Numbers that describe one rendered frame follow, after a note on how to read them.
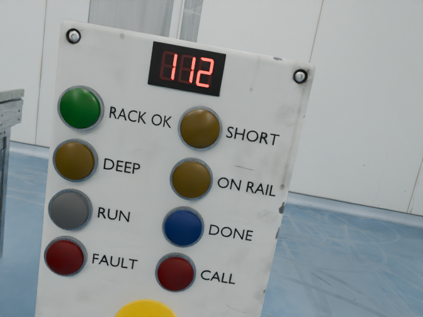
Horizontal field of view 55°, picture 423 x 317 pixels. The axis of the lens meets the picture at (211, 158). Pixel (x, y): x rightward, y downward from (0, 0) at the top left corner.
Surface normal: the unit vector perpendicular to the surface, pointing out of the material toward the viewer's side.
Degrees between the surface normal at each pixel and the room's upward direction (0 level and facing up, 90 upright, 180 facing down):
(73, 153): 87
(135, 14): 90
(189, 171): 87
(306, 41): 90
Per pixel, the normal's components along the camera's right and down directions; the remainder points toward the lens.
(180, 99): 0.02, 0.22
